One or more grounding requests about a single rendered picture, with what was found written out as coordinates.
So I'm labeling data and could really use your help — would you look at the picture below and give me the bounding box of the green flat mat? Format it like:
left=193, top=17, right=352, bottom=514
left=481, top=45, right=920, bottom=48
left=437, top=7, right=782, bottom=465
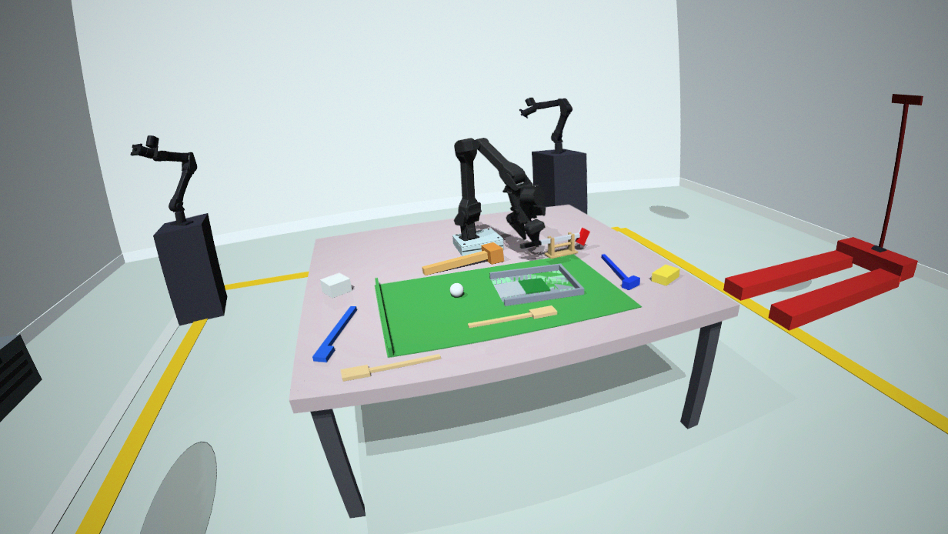
left=379, top=254, right=642, bottom=358

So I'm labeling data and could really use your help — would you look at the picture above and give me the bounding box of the yellow rectangular block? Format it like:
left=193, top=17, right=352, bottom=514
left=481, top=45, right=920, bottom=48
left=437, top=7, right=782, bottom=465
left=652, top=265, right=680, bottom=286

